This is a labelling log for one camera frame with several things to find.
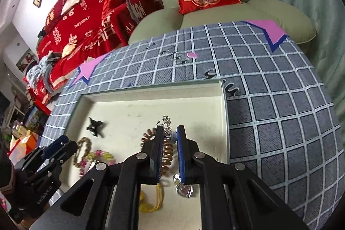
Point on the green armchair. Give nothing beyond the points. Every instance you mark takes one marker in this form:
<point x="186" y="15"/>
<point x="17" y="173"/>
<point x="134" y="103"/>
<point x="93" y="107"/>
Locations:
<point x="179" y="14"/>

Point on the orange gift box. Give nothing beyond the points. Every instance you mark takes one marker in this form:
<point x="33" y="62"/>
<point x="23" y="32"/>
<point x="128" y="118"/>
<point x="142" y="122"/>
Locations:
<point x="20" y="147"/>

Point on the red wedding bed cover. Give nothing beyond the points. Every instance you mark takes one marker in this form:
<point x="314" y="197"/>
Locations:
<point x="90" y="29"/>

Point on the landscape photo box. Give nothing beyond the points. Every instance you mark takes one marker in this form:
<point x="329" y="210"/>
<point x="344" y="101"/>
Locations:
<point x="35" y="119"/>

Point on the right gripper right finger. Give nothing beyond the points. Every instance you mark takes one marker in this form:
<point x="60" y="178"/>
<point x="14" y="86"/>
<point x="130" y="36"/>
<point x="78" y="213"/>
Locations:
<point x="190" y="172"/>

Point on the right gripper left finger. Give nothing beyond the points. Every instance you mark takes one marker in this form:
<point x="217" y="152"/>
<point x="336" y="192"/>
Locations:
<point x="156" y="153"/>

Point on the green jewelry tray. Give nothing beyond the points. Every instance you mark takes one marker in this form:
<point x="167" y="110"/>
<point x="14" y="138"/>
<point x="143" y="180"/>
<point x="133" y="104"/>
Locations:
<point x="129" y="117"/>

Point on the dark red pillow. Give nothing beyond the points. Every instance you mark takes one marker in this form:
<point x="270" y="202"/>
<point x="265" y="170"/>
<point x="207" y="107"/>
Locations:
<point x="54" y="16"/>

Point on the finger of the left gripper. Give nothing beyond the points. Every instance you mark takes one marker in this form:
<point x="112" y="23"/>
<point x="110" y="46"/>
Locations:
<point x="54" y="147"/>
<point x="54" y="164"/>

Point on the grey checkered tablecloth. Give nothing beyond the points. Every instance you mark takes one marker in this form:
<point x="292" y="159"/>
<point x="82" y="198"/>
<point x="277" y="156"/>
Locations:
<point x="282" y="123"/>

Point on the silver pendant keychain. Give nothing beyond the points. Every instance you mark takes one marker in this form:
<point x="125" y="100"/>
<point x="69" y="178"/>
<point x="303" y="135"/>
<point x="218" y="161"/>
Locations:
<point x="182" y="189"/>

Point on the black hair claw clip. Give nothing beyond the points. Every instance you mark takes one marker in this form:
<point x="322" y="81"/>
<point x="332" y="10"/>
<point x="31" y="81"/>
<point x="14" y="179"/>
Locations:
<point x="95" y="127"/>

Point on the grey clothes pile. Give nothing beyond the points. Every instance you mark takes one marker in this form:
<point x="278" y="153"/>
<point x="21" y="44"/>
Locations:
<point x="42" y="70"/>

